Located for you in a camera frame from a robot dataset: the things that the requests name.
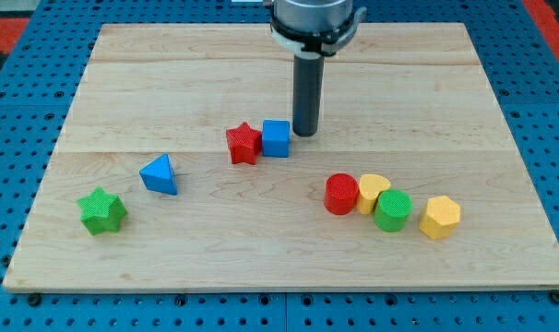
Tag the light wooden board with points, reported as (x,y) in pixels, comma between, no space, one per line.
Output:
(408,101)

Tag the green cylinder block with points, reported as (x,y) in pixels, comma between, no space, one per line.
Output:
(392,210)

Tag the red cylinder block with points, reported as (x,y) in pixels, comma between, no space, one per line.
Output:
(341,191)

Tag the yellow heart block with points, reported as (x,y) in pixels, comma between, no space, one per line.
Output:
(370,187)

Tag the red star block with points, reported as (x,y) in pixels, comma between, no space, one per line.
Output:
(244,143)

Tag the blue cube block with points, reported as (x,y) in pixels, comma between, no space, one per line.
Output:
(276,138)

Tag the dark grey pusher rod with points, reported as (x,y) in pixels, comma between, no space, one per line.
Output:
(306,95)

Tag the blue triangle block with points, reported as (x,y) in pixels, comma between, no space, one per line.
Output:
(158,176)

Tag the yellow hexagon block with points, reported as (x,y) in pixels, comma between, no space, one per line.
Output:
(440,217)

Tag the green star block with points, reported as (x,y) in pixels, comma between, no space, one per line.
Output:
(101,211)

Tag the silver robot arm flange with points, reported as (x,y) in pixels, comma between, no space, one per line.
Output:
(311,29)

